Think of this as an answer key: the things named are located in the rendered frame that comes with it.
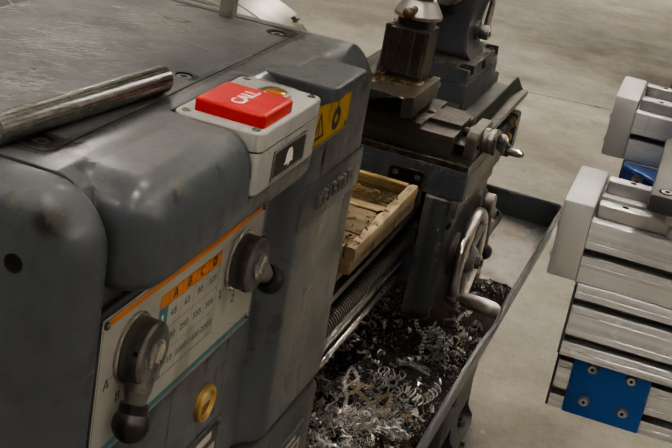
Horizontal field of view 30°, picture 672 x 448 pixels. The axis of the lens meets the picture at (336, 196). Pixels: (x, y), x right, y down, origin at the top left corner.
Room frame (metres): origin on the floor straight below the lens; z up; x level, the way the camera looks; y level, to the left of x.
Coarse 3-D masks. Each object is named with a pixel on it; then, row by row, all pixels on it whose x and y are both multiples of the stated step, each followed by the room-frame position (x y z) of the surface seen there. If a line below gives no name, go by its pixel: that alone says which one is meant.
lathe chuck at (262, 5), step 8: (240, 0) 1.41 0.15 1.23; (248, 0) 1.42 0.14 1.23; (256, 0) 1.43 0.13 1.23; (264, 0) 1.45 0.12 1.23; (272, 0) 1.46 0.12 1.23; (248, 8) 1.39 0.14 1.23; (256, 8) 1.41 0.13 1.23; (264, 8) 1.42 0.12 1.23; (272, 8) 1.43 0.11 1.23; (280, 8) 1.45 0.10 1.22; (288, 8) 1.46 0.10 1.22; (256, 16) 1.39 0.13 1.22; (264, 16) 1.40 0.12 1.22; (272, 16) 1.41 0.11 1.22; (280, 16) 1.43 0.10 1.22; (288, 16) 1.44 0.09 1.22; (296, 16) 1.46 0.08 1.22; (288, 24) 1.42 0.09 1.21
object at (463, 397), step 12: (492, 216) 2.65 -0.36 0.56; (468, 384) 2.56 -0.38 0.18; (468, 396) 2.65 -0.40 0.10; (456, 408) 2.52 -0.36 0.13; (468, 408) 2.68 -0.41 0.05; (444, 420) 2.40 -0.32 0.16; (456, 420) 2.55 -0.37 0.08; (468, 420) 2.65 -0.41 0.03; (444, 432) 2.42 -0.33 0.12; (456, 432) 2.55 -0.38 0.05; (468, 432) 2.63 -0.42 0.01; (432, 444) 2.38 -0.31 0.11; (444, 444) 2.50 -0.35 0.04; (456, 444) 2.52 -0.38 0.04
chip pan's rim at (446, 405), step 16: (496, 192) 2.74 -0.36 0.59; (512, 192) 2.73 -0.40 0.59; (512, 208) 2.73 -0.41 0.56; (528, 208) 2.72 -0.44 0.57; (544, 208) 2.71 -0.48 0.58; (560, 208) 2.69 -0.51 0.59; (496, 224) 2.65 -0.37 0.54; (544, 224) 2.70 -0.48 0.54; (544, 240) 2.46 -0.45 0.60; (528, 272) 2.43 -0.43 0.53; (512, 288) 2.19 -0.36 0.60; (496, 320) 2.04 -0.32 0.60; (480, 352) 2.02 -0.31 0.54; (464, 368) 1.83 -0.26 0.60; (464, 384) 1.92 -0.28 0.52; (448, 400) 1.72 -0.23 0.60; (432, 432) 1.71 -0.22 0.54
